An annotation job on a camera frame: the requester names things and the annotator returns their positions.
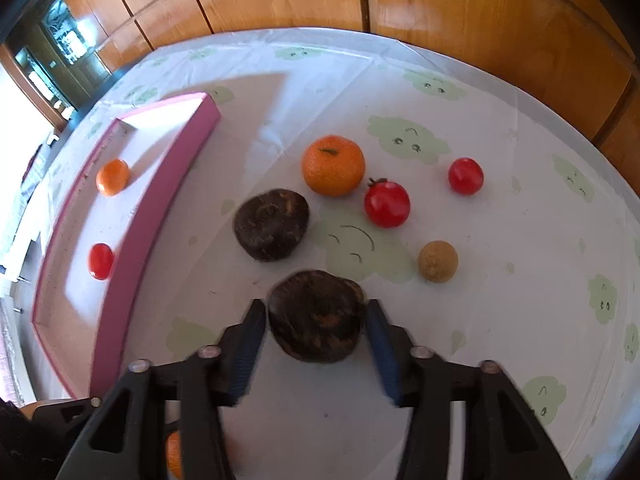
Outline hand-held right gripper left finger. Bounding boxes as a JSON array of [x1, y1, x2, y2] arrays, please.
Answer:
[[56, 299, 268, 480]]

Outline pink shallow tray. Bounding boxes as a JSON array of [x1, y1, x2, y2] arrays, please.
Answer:
[[31, 92, 222, 401]]

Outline dark brown wrinkled fruit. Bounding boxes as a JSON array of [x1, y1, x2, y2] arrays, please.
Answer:
[[267, 270, 367, 363], [233, 188, 311, 262]]

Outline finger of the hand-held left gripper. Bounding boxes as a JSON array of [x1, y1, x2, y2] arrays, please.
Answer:
[[32, 396, 103, 436]]

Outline tan round longan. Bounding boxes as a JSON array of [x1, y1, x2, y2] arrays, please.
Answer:
[[418, 240, 459, 283]]

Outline large orange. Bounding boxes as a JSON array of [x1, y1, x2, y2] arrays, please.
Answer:
[[301, 135, 366, 197]]

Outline glass door with wooden frame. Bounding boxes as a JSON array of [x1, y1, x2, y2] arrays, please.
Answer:
[[12, 0, 113, 123]]

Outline white cloud-print tablecloth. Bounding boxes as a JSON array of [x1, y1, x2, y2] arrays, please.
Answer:
[[0, 27, 640, 480]]

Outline red tomato with stem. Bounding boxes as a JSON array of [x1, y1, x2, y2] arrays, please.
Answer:
[[363, 176, 412, 228]]

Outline small orange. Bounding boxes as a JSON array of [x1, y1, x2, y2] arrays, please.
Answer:
[[95, 158, 131, 197]]

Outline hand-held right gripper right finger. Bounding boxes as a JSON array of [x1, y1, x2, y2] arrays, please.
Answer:
[[365, 299, 573, 480]]

